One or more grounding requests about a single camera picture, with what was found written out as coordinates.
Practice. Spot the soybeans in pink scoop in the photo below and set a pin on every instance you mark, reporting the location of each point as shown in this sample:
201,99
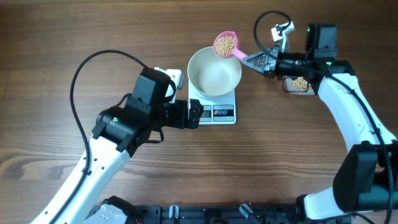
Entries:
225,45

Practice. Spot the white bowl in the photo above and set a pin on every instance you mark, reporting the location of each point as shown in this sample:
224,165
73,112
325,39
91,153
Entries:
213,76

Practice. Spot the clear plastic container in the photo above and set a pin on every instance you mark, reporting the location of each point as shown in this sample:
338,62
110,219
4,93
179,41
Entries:
290,89

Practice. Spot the pink plastic measuring scoop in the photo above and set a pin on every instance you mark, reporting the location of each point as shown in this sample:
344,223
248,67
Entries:
236,52

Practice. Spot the white digital kitchen scale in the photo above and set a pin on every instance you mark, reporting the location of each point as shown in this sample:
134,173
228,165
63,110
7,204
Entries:
218,110

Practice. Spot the pile of soybeans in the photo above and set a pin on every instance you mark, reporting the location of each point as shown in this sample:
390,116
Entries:
300,83

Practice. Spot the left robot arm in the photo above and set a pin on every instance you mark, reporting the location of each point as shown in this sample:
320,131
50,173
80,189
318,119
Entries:
117,134

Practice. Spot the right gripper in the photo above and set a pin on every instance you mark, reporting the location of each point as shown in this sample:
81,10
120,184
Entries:
268,66

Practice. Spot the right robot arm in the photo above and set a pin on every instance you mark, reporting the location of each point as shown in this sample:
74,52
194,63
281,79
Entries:
367,179

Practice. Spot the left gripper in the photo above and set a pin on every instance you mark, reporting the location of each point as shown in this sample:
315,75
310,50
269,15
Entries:
180,121

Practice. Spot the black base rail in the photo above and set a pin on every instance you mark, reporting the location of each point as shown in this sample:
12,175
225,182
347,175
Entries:
267,214

